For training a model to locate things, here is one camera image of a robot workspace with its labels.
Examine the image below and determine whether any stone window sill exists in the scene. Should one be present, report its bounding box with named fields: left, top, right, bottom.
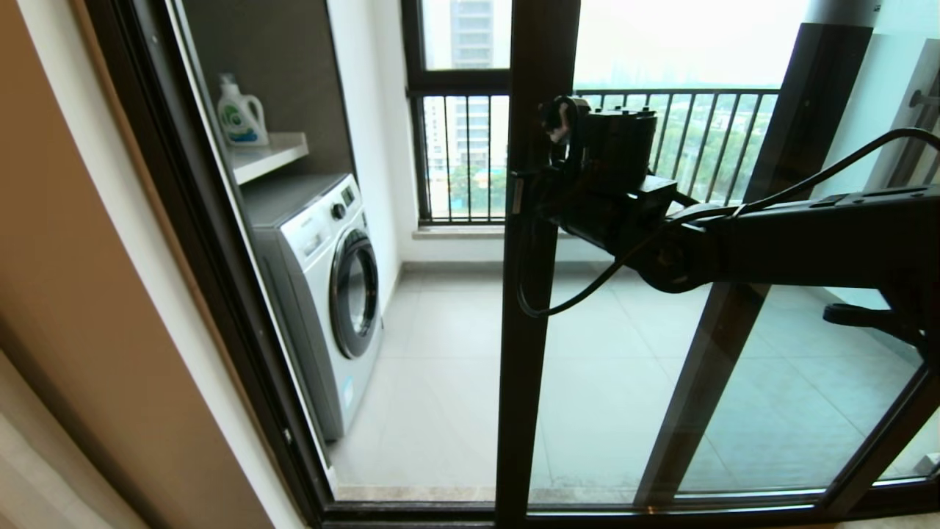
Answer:
left=410, top=223, right=515, bottom=242

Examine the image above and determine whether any dark framed fixed glass panel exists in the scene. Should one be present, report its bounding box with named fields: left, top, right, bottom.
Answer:
left=634, top=21, right=940, bottom=509

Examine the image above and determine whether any dark cabinet niche panel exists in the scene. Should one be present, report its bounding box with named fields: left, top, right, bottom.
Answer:
left=176, top=0, right=358, bottom=179

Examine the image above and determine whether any dark balcony window frame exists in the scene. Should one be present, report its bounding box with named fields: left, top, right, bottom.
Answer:
left=399, top=0, right=513, bottom=226

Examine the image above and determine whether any white detergent bottle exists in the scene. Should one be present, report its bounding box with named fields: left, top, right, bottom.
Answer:
left=214, top=73, right=270, bottom=147

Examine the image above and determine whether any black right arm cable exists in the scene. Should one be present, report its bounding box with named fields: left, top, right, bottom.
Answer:
left=514, top=128, right=940, bottom=319

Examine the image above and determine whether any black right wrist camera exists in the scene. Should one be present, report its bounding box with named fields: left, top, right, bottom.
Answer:
left=539, top=95, right=660, bottom=196

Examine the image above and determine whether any black balcony railing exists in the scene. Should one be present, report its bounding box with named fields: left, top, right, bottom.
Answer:
left=408, top=87, right=781, bottom=224

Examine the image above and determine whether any white front-load washing machine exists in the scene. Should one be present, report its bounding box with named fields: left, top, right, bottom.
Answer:
left=241, top=172, right=385, bottom=443

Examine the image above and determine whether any white wall shelf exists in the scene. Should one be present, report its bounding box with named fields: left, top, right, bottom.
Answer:
left=225, top=132, right=310, bottom=185

